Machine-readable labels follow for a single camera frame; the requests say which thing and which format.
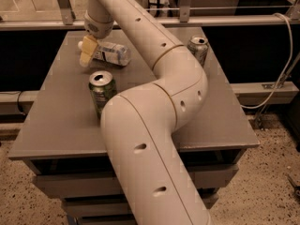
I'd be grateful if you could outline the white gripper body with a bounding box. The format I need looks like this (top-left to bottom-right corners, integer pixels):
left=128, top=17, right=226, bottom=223
left=84, top=10, right=114, bottom=39

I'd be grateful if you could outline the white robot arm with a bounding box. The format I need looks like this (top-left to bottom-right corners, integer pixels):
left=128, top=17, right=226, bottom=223
left=81, top=0, right=213, bottom=225

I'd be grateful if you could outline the green soda can near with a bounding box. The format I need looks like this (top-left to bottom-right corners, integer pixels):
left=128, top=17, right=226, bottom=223
left=88, top=70, right=117, bottom=118

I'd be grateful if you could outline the white cable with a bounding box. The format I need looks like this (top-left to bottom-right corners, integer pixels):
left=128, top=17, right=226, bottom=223
left=239, top=12, right=294, bottom=111

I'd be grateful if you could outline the grey drawer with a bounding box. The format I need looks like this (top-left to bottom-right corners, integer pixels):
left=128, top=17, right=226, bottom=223
left=78, top=215, right=137, bottom=225
left=61, top=193, right=219, bottom=218
left=33, top=164, right=239, bottom=199

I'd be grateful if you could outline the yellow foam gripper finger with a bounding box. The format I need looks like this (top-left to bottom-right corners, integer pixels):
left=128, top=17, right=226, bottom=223
left=79, top=35, right=98, bottom=68

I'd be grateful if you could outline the grey metal railing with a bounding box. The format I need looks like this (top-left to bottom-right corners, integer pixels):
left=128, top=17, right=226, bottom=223
left=0, top=0, right=299, bottom=31

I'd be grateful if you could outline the dark object on floor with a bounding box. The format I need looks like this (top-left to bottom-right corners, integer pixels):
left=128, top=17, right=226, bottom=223
left=287, top=174, right=300, bottom=198

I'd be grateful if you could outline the green soda can far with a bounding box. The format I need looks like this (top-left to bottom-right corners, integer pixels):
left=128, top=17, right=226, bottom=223
left=187, top=35, right=209, bottom=67

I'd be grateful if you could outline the top grey drawer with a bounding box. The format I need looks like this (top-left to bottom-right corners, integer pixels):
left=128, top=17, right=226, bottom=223
left=33, top=164, right=239, bottom=199

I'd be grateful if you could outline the clear plastic water bottle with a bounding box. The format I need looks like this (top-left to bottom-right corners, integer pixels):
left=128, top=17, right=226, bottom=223
left=80, top=40, right=131, bottom=68

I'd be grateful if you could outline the bottom grey drawer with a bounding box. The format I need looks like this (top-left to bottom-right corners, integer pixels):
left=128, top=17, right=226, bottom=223
left=78, top=215, right=137, bottom=225

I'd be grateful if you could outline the green soda can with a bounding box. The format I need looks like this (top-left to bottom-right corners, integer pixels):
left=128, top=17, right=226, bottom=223
left=187, top=35, right=209, bottom=67
left=88, top=70, right=117, bottom=118

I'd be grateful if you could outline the middle grey drawer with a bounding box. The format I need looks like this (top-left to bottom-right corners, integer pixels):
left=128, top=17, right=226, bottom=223
left=61, top=193, right=219, bottom=218

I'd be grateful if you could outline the grey drawer cabinet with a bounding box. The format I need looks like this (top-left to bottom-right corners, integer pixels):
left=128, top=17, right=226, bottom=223
left=7, top=27, right=261, bottom=225

